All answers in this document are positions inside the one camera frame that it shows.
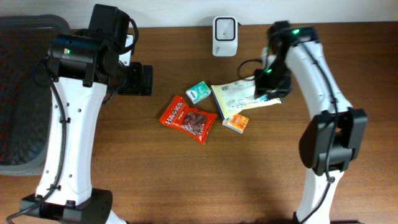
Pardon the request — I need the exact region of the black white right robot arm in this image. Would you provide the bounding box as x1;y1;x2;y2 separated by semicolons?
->
254;21;368;223

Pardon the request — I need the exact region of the orange tissue pack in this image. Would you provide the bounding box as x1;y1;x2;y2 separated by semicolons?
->
222;114;249;134

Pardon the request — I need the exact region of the red Hacks candy bag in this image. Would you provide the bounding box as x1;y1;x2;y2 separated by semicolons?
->
159;95;217;144

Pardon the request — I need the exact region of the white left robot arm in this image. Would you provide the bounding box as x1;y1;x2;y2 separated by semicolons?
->
19;4;153;223

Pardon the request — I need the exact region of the white barcode scanner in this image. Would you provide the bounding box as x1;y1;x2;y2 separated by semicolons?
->
212;16;238;57

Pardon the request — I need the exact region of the grey plastic mesh basket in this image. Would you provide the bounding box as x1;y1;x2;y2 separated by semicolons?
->
1;14;70;176

